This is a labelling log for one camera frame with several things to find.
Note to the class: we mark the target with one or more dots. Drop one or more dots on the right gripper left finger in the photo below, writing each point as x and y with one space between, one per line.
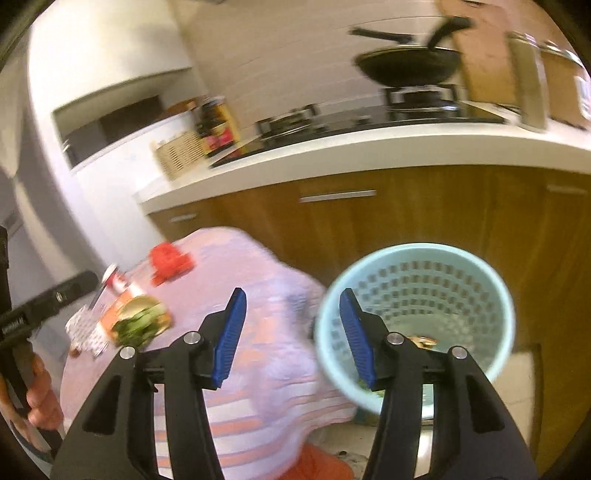
113 434

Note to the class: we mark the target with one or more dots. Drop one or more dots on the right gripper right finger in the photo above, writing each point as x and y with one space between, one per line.
474 435

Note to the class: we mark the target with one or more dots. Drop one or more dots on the heart patterned white paper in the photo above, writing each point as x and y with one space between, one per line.
85 333

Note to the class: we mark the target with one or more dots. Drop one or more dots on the orange peel piece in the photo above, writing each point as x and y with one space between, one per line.
424 342

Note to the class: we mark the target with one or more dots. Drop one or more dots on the light blue perforated trash basket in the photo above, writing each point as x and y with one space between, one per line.
422 290

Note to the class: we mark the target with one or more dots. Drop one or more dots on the wooden kitchen cabinet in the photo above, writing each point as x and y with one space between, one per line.
532 225

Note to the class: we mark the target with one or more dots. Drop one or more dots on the left hand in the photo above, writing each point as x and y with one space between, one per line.
45 412

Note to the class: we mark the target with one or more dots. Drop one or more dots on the red and white paper cup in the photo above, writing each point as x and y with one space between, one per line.
112 279

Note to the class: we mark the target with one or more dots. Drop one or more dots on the orange stool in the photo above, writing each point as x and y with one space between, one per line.
316 464

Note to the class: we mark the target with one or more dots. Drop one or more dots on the red crumpled plastic bag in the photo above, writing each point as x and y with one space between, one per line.
168 263

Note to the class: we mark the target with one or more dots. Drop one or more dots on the pink patterned tablecloth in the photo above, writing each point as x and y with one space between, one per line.
231 390

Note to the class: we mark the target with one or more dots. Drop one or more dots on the woven beige basket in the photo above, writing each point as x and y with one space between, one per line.
179 154

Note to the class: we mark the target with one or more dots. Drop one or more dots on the dark sauce bottle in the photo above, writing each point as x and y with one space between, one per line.
213 129

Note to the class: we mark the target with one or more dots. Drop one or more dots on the yellow sauce packet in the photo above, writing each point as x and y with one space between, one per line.
231 122

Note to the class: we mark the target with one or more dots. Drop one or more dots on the black gas stove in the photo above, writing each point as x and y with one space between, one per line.
430 104

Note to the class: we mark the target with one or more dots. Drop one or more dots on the steel thermos flask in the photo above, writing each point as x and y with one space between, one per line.
530 80

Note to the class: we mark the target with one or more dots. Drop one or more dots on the black frying pan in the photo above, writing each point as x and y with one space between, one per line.
408 64

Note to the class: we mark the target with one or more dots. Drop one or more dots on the wooden cutting board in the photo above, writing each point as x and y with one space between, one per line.
486 63

